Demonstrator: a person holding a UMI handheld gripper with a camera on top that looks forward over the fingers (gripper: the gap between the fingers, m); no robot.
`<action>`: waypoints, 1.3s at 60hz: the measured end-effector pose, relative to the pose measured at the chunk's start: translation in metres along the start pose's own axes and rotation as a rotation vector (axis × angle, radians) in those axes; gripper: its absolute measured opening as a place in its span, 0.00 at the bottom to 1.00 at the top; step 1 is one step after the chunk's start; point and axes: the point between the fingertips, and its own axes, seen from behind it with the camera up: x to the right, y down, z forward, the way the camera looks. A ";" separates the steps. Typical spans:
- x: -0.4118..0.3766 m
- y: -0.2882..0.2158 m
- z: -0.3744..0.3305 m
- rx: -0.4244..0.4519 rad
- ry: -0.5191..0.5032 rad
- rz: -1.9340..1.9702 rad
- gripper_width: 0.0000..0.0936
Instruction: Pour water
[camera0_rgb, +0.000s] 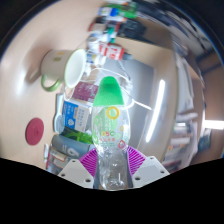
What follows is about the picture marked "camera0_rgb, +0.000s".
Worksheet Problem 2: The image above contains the grey shaker bottle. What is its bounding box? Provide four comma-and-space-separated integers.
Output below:
50, 133, 93, 158

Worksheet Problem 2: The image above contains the dark green bottle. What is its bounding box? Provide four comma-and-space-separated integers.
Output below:
63, 128, 94, 145

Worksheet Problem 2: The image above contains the white under-shelf light strip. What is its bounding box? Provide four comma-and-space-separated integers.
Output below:
145, 79, 167, 144

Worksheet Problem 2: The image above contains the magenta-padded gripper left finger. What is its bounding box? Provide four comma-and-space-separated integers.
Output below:
57, 148, 100, 189

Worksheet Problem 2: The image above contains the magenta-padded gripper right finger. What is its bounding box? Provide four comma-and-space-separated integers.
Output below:
126, 145, 170, 189

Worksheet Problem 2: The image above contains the flat round red coaster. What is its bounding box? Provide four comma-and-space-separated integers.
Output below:
25, 117, 45, 146

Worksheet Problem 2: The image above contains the blue and white carton box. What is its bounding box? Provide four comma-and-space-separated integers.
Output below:
61, 100, 91, 133

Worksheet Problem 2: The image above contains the white mug with green handle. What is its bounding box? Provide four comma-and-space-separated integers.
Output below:
40, 48, 88, 93

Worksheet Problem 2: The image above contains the green-capped clear drink bottle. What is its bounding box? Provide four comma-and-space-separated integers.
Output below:
91, 75, 132, 192

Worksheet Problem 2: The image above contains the red-labelled white jar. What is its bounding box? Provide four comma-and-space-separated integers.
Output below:
99, 43, 126, 61

